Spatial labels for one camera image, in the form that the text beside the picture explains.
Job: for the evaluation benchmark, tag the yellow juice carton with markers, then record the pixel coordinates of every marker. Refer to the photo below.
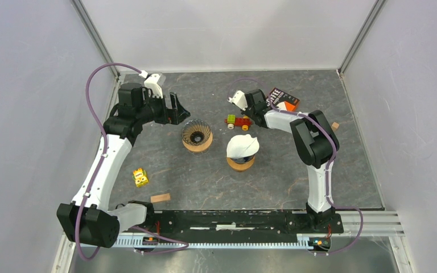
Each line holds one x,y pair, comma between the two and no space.
140,177

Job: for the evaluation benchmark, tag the white paper coffee filter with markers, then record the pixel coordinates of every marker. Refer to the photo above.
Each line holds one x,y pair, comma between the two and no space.
241,146

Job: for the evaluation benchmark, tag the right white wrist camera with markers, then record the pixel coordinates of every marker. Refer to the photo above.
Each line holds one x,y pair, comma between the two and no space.
238,99

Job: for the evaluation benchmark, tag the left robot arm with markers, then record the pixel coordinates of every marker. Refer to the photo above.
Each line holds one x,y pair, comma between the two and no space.
87,218

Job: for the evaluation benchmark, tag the small wooden block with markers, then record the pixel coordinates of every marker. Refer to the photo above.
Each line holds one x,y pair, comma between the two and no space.
160,198

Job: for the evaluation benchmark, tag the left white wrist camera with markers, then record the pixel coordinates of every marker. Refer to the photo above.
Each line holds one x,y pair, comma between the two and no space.
154,82

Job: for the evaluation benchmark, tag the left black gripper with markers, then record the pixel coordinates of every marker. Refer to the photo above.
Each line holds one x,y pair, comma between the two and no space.
175,115

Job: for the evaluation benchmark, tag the white slotted cable duct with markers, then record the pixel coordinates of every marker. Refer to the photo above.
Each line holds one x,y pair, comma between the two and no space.
145,241

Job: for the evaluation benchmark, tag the small wooden cube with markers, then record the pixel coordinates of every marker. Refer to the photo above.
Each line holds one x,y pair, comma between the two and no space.
335,126

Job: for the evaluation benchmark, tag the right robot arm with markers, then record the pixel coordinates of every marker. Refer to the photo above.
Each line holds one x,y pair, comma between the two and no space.
314,139

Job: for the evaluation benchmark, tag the blue plastic dripper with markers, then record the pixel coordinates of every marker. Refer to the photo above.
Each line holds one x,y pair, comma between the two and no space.
243,160

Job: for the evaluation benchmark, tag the toy brick car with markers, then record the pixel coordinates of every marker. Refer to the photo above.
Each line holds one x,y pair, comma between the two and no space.
232,121

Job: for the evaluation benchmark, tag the orange coffee filter box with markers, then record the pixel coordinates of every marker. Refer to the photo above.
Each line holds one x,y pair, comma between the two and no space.
282,100

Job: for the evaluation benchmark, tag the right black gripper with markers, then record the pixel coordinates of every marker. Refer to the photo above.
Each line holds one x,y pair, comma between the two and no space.
246,112

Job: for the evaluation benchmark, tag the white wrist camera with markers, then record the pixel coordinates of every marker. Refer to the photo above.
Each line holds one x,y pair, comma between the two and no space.
238,99
154,82

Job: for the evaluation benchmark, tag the smoky grey dripper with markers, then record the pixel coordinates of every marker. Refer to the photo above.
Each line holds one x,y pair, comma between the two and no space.
196,125

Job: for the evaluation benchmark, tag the wooden ring stand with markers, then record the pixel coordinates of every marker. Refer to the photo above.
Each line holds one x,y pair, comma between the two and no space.
197,142
240,167

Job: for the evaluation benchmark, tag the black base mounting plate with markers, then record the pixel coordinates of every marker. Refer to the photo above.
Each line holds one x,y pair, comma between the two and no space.
240,226

